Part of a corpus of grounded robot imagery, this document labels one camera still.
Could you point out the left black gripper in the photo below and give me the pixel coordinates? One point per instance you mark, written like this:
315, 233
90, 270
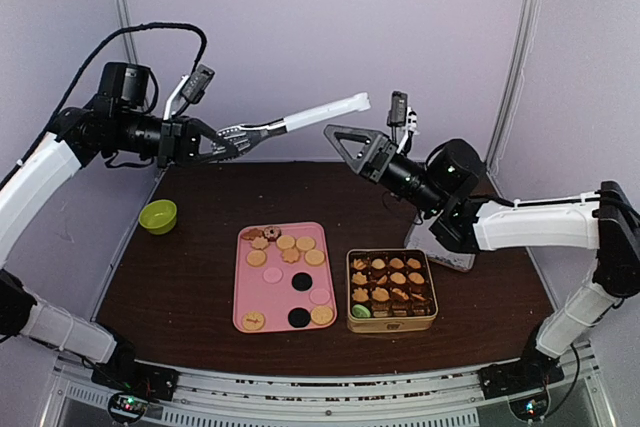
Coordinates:
174, 143

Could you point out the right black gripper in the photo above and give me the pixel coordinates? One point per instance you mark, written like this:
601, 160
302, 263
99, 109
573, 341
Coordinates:
386, 146

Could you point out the metal serving tongs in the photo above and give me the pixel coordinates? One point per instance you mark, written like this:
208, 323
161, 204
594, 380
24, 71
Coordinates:
245, 137

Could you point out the brown leaf cookie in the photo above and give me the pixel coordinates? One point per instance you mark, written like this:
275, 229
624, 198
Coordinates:
359, 264

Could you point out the leaf cookie second row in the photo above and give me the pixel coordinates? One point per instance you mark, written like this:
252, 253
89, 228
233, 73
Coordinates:
359, 278

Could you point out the pink sandwich cookie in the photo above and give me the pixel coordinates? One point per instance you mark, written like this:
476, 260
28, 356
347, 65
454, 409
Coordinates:
273, 275
320, 296

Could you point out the star butter cookie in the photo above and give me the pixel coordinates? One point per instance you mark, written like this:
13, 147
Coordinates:
398, 294

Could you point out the green sandwich cookie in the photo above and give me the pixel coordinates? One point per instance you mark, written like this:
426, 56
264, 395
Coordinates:
360, 311

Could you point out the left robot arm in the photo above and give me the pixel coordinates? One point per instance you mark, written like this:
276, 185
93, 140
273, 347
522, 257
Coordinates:
60, 225

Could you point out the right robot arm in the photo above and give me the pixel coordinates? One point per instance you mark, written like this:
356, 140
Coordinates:
442, 189

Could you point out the green plastic bowl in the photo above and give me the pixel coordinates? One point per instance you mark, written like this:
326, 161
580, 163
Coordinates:
158, 217

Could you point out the beige round biscuit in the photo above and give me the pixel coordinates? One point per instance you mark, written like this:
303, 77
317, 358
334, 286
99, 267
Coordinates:
256, 258
305, 243
285, 242
314, 257

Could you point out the chocolate sprinkle donut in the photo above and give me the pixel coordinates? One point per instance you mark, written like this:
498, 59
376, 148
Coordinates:
272, 233

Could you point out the beige round biscuit top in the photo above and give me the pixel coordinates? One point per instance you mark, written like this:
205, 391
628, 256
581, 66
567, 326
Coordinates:
285, 242

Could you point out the beige leaf cookie under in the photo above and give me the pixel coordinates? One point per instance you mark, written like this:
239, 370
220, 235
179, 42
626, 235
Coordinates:
291, 255

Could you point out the silver tin lid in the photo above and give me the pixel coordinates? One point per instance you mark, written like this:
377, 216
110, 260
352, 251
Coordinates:
419, 237

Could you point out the beige round biscuit left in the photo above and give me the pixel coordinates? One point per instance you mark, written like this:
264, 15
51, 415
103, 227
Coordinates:
256, 258

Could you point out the black sandwich cookie upper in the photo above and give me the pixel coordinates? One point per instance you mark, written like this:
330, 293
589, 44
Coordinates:
302, 281

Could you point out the black sandwich cookie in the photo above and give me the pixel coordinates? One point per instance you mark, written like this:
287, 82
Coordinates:
299, 317
302, 281

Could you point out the pink plastic tray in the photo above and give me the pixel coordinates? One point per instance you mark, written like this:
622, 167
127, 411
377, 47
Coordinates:
275, 301

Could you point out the gold cookie tin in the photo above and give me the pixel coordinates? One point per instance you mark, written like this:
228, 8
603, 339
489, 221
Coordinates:
389, 291

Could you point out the beige round biscuit corner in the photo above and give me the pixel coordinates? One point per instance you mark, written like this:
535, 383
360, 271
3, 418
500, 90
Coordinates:
322, 315

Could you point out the black sandwich cookie lower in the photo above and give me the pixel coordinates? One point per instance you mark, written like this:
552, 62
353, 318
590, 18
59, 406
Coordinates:
299, 317

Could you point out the biscuit with pink stick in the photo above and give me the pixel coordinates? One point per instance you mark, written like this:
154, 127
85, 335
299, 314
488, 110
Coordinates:
253, 321

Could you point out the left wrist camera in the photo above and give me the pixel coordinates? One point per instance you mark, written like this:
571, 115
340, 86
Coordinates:
189, 91

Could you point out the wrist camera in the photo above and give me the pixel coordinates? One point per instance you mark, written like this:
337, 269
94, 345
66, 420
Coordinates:
402, 121
189, 91

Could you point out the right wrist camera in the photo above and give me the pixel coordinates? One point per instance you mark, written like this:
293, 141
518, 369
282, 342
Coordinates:
402, 121

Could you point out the right aluminium frame post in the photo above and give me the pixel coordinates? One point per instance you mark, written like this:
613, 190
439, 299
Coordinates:
514, 82

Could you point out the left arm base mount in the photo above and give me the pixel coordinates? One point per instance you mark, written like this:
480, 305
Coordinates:
138, 393

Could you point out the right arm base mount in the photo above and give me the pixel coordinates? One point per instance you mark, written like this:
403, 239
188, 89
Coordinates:
524, 385

